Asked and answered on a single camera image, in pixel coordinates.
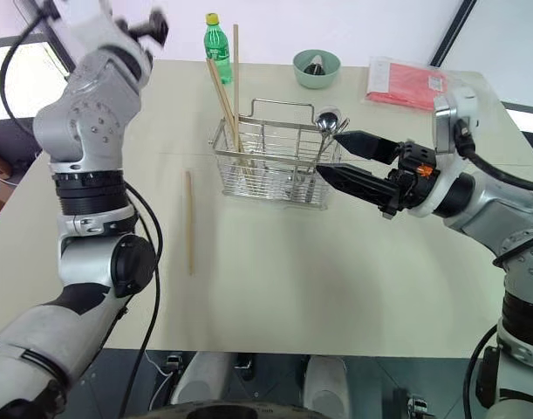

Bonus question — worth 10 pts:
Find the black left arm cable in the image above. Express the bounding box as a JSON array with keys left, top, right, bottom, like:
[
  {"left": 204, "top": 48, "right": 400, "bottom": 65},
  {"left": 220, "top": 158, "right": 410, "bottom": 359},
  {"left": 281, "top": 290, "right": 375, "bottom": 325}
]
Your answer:
[{"left": 0, "top": 7, "right": 165, "bottom": 419}]

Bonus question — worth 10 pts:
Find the white rounded robot leg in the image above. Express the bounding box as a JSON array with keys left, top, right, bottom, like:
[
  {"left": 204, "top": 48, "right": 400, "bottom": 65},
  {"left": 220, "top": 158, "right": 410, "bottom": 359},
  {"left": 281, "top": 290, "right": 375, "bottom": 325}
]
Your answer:
[
  {"left": 169, "top": 350, "right": 232, "bottom": 407},
  {"left": 303, "top": 355, "right": 350, "bottom": 411}
]

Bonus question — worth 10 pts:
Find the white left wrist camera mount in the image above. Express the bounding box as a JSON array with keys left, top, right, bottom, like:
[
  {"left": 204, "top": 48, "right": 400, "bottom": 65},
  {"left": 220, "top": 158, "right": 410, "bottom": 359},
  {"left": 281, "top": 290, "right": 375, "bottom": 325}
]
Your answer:
[{"left": 58, "top": 0, "right": 156, "bottom": 60}]

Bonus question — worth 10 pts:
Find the thin white cable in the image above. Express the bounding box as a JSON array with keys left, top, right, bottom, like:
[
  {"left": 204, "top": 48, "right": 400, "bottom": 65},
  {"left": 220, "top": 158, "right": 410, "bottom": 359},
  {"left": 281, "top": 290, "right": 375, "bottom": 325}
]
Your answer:
[{"left": 144, "top": 350, "right": 180, "bottom": 405}]

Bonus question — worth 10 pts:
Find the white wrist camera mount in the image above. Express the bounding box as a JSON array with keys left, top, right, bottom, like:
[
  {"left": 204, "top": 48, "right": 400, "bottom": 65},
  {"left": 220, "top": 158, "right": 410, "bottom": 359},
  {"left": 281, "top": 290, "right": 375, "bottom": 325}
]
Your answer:
[
  {"left": 408, "top": 83, "right": 490, "bottom": 219},
  {"left": 58, "top": 0, "right": 156, "bottom": 60}
]

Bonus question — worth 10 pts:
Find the dark window frame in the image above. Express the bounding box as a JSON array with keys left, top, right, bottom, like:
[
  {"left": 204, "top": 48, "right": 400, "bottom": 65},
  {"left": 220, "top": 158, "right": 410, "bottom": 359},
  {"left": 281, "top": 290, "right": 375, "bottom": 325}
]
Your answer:
[{"left": 427, "top": 0, "right": 479, "bottom": 67}]

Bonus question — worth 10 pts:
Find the pale green bowl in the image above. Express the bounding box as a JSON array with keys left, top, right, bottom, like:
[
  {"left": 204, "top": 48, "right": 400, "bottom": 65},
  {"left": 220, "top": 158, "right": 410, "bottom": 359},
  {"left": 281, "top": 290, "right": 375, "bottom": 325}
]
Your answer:
[{"left": 291, "top": 48, "right": 342, "bottom": 91}]

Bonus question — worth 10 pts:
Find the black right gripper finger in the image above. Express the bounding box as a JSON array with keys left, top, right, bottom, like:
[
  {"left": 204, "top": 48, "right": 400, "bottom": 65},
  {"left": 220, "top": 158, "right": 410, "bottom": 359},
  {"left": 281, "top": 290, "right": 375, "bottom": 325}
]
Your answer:
[
  {"left": 331, "top": 129, "right": 402, "bottom": 166},
  {"left": 315, "top": 162, "right": 399, "bottom": 215}
]

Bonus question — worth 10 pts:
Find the dark rounded robot body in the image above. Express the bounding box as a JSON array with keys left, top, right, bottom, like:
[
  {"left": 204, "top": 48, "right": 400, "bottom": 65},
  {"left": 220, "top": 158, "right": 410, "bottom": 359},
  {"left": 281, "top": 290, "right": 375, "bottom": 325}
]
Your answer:
[{"left": 146, "top": 399, "right": 332, "bottom": 419}]

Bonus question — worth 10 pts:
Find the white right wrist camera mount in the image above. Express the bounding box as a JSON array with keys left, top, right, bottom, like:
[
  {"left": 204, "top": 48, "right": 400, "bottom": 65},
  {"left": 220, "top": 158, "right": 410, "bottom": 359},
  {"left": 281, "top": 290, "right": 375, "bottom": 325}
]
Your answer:
[{"left": 408, "top": 83, "right": 490, "bottom": 219}]

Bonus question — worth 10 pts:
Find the black object in bowl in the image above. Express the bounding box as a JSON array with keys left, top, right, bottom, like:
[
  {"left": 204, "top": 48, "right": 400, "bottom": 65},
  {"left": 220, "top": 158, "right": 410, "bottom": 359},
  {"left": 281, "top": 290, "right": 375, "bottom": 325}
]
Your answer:
[{"left": 304, "top": 53, "right": 327, "bottom": 76}]

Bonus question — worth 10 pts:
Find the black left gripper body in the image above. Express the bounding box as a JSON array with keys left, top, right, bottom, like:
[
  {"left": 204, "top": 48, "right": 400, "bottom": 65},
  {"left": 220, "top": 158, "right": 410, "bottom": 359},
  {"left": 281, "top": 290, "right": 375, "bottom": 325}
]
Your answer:
[{"left": 147, "top": 7, "right": 171, "bottom": 47}]

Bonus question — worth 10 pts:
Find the metal spoon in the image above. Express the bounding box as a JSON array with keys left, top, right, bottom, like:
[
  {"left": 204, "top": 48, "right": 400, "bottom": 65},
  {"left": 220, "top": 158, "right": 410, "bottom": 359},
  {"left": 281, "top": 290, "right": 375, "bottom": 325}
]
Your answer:
[{"left": 304, "top": 111, "right": 341, "bottom": 175}]

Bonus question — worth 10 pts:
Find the green plastic soda bottle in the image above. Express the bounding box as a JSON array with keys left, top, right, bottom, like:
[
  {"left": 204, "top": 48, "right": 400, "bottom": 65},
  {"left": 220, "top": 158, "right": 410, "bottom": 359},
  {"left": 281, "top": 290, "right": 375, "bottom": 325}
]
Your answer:
[{"left": 203, "top": 12, "right": 234, "bottom": 86}]

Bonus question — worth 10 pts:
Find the wooden chopstick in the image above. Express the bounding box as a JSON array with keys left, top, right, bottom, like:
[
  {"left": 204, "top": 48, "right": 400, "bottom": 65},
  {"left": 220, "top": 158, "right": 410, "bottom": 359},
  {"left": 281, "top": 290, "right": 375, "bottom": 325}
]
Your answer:
[
  {"left": 232, "top": 24, "right": 241, "bottom": 120},
  {"left": 206, "top": 58, "right": 245, "bottom": 152},
  {"left": 209, "top": 65, "right": 255, "bottom": 175},
  {"left": 184, "top": 170, "right": 195, "bottom": 277}
]

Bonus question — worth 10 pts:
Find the metal wire basket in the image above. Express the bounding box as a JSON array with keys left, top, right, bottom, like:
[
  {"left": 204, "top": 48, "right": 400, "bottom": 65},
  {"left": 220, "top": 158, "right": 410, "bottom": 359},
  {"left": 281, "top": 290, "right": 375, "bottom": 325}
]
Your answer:
[{"left": 208, "top": 98, "right": 344, "bottom": 211}]

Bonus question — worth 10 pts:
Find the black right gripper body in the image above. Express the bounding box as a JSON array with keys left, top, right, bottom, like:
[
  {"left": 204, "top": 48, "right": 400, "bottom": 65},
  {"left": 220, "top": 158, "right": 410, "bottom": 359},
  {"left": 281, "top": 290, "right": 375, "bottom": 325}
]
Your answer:
[{"left": 378, "top": 139, "right": 438, "bottom": 220}]

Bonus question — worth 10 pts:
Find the metal cutlery handle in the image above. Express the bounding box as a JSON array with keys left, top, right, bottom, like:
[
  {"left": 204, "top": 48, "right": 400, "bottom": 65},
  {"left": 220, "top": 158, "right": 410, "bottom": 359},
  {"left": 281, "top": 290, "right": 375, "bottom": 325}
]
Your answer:
[{"left": 331, "top": 116, "right": 352, "bottom": 143}]

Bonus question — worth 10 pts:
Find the red packet in clear bag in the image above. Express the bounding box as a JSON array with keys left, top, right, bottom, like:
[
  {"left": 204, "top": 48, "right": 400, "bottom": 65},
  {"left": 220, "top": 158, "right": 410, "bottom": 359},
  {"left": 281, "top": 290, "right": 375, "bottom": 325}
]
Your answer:
[{"left": 362, "top": 55, "right": 457, "bottom": 115}]

